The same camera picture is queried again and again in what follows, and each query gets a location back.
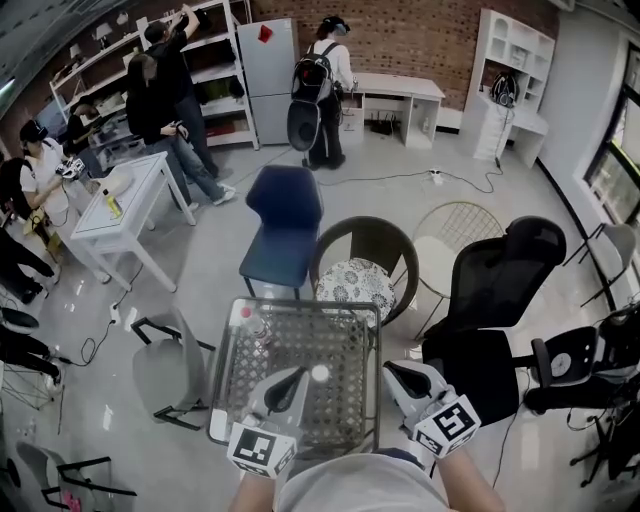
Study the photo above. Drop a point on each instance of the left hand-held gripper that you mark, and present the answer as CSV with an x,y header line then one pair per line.
x,y
260,447

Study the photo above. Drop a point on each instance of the black office chair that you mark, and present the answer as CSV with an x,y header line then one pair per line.
x,y
570,360
495,285

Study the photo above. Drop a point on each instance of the person's right forearm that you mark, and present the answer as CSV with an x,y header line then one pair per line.
x,y
470,485

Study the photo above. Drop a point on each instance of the gray fridge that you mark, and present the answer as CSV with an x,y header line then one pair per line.
x,y
267,85

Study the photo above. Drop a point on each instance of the person's white shirt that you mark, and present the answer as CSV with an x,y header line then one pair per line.
x,y
360,485

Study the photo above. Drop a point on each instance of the white bookcase hutch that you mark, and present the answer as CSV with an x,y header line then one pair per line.
x,y
515,45

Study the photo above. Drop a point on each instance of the dark wicker chair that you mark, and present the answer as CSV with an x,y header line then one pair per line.
x,y
330,240

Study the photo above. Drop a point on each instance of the person's blue jeans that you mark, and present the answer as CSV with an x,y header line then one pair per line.
x,y
400,456

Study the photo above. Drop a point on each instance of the floral patterned cushion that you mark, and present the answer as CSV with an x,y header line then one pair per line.
x,y
355,287

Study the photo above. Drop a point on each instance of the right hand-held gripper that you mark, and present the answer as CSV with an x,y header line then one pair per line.
x,y
440,422

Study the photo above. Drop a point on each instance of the white table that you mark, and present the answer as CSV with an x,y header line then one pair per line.
x,y
130,210

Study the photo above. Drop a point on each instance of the gray chair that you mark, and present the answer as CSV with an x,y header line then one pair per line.
x,y
40,460
170,365
620,240

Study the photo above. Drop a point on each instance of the person's left forearm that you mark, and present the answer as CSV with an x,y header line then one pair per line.
x,y
255,495

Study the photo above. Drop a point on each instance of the clear plastic cap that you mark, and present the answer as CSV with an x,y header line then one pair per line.
x,y
320,372

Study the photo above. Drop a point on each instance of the glass-topped wicker table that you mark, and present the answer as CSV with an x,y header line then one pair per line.
x,y
320,340

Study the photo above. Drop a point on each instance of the yellow bottle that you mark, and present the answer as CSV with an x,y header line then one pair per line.
x,y
113,204

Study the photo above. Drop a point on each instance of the white power strip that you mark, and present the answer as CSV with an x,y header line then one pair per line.
x,y
436,176
114,313

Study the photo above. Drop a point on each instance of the black backpack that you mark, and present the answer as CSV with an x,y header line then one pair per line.
x,y
310,80

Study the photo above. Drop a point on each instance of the white shelving unit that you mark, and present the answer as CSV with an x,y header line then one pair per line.
x,y
215,70

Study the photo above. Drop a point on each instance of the white round cushion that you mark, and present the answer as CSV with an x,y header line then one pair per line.
x,y
435,265

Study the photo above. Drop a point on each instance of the red-capped water bottle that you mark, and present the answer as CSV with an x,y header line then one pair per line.
x,y
257,327

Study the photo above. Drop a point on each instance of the white desk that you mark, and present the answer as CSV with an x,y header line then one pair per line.
x,y
395,85

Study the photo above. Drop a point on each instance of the black-framed window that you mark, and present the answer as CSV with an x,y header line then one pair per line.
x,y
620,150

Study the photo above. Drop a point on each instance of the blue chair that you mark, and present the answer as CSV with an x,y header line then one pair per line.
x,y
285,220

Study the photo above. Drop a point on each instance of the red paper tag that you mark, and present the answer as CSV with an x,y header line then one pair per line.
x,y
265,33

